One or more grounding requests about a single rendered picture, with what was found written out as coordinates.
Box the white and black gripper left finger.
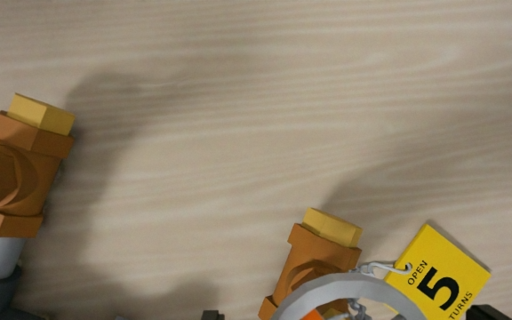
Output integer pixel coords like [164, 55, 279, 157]
[201, 310, 225, 320]

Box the yellow square tag with silver chain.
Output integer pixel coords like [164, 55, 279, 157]
[325, 224, 491, 320]

